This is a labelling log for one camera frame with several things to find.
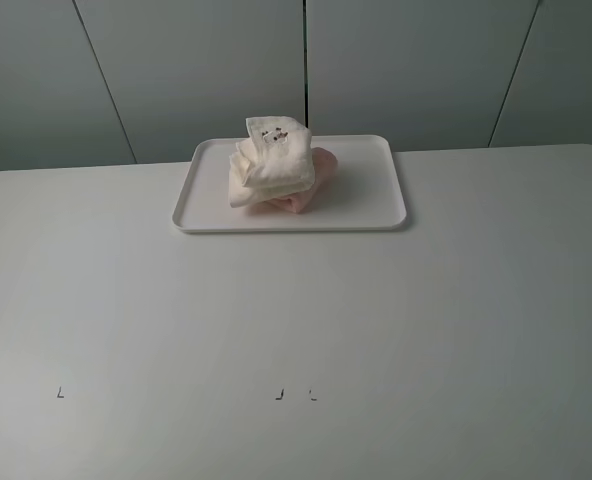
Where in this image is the pink towel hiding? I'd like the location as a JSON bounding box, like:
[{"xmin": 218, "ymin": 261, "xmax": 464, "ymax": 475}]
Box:
[{"xmin": 244, "ymin": 147, "xmax": 338, "ymax": 214}]

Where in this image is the cream white towel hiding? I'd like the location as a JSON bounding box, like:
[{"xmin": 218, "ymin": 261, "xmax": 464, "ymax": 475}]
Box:
[{"xmin": 228, "ymin": 116, "xmax": 315, "ymax": 208}]

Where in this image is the white rectangular plastic tray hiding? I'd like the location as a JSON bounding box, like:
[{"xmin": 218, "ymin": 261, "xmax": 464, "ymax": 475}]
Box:
[{"xmin": 172, "ymin": 135, "xmax": 407, "ymax": 234}]

